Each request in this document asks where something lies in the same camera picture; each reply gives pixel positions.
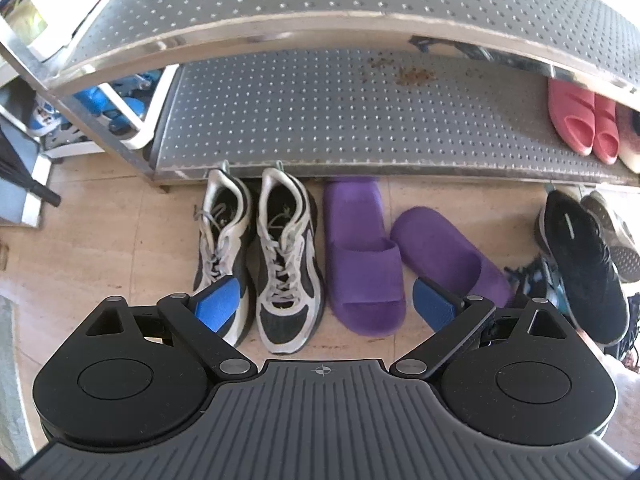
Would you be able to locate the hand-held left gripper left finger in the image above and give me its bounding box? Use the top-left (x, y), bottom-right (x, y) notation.
top-left (85, 275), bottom-right (258, 381)

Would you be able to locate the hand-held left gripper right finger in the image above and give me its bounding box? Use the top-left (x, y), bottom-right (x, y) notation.
top-left (389, 276), bottom-right (576, 381)

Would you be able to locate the purple slide sandal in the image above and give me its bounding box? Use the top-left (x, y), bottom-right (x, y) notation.
top-left (390, 206), bottom-right (516, 311)
top-left (322, 177), bottom-right (407, 336)

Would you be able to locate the black sneaker teal tongue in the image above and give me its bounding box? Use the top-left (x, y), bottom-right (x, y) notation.
top-left (505, 255), bottom-right (571, 316)
top-left (535, 189), bottom-right (631, 346)

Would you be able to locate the blue shoes pair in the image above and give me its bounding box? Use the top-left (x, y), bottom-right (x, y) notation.
top-left (75, 72), bottom-right (162, 137)

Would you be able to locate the white and black sneaker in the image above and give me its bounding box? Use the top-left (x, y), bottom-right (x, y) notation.
top-left (254, 160), bottom-right (327, 356)
top-left (192, 162), bottom-right (253, 346)

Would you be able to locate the grey mesh sneaker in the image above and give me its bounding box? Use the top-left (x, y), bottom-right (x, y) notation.
top-left (580, 190), bottom-right (640, 283)

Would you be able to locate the dark patterned cloth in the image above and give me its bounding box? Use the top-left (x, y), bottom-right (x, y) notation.
top-left (617, 294), bottom-right (640, 372)

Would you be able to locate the perforated metal shoe rack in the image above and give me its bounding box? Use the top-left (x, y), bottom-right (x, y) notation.
top-left (0, 0), bottom-right (640, 196)

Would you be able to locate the grey floor mat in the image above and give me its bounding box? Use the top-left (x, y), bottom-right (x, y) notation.
top-left (0, 295), bottom-right (37, 467)

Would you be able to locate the pink slide sandal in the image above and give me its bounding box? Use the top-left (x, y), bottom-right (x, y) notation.
top-left (592, 94), bottom-right (621, 165)
top-left (547, 77), bottom-right (597, 157)

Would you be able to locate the black umbrella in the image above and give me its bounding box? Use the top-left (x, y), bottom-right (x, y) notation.
top-left (0, 125), bottom-right (62, 207)

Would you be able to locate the pale pink shoe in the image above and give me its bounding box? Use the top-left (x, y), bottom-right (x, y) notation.
top-left (615, 102), bottom-right (640, 173)

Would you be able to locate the blue and white shoe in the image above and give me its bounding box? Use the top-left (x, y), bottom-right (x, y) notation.
top-left (27, 102), bottom-right (62, 136)

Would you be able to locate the yellow-green bag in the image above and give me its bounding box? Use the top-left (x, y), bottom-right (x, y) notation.
top-left (4, 0), bottom-right (49, 47)

